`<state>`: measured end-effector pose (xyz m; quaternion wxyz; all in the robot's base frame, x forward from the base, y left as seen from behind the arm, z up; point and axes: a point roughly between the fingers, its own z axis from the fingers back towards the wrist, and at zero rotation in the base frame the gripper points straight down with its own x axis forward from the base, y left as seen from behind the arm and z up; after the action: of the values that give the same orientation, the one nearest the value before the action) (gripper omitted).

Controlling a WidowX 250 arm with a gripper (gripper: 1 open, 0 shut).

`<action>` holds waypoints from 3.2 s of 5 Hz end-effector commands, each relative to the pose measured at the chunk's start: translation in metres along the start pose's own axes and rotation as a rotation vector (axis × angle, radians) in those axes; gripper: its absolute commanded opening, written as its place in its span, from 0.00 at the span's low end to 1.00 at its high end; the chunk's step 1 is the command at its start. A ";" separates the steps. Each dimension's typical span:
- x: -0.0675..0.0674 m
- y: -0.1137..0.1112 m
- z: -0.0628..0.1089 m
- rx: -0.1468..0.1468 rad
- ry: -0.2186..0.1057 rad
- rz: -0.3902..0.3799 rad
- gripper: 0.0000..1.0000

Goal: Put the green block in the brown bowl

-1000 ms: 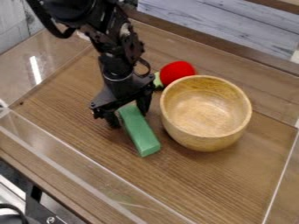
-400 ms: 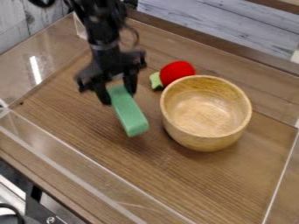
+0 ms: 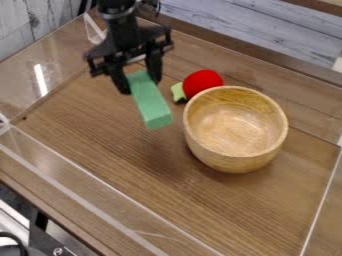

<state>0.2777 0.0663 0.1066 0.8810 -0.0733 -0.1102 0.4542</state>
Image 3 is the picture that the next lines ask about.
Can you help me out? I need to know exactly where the red plush toy with leaf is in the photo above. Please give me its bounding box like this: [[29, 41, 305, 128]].
[[170, 69, 222, 103]]

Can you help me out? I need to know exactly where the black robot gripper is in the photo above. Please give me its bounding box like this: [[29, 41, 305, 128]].
[[85, 0, 172, 95]]

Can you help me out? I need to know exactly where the brown wooden bowl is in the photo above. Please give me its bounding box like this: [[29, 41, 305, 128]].
[[182, 86, 288, 174]]

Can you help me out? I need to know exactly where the black cable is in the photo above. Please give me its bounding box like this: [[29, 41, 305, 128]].
[[0, 231, 29, 256]]

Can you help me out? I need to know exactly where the green rectangular block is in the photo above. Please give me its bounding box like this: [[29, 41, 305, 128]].
[[126, 70, 172, 129]]

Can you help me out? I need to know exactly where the black metal table leg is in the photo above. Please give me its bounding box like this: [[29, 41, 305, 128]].
[[27, 211, 77, 256]]

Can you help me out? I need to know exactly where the clear acrylic tray wall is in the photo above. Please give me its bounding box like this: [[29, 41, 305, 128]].
[[0, 14, 342, 256]]

